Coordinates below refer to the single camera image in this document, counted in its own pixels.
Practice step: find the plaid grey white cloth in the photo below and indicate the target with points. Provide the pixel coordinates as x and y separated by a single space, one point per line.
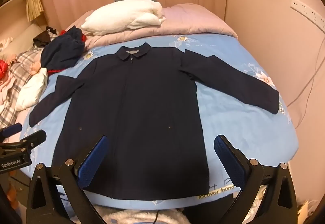
20 71

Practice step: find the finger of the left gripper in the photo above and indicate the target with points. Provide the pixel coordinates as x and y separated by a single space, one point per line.
10 131

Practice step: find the white fluffy pillow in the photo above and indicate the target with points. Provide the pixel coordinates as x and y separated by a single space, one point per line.
122 15

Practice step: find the white wall power strip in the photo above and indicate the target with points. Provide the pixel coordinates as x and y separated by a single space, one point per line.
309 13

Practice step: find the dark navy crumpled garment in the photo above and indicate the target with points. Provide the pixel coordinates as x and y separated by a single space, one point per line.
63 51

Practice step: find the red garment under navy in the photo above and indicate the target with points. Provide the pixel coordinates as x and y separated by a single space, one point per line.
54 71

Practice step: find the red jacket on side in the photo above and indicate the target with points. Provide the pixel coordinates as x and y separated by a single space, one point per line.
3 68

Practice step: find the navy blue collared jacket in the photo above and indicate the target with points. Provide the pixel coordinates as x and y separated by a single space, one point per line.
144 100

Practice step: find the white puffy garment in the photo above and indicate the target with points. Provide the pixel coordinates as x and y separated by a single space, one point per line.
31 92

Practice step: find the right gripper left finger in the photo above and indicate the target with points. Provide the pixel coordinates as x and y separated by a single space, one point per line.
44 202

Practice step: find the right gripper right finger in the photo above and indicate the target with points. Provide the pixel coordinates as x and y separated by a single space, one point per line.
279 202

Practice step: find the beige tassel hanging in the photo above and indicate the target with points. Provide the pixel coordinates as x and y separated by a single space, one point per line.
34 9

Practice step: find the light blue floral bedsheet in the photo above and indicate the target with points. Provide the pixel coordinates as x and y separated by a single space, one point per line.
271 139

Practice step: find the pink folded quilt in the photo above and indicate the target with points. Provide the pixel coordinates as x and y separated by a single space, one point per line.
180 19

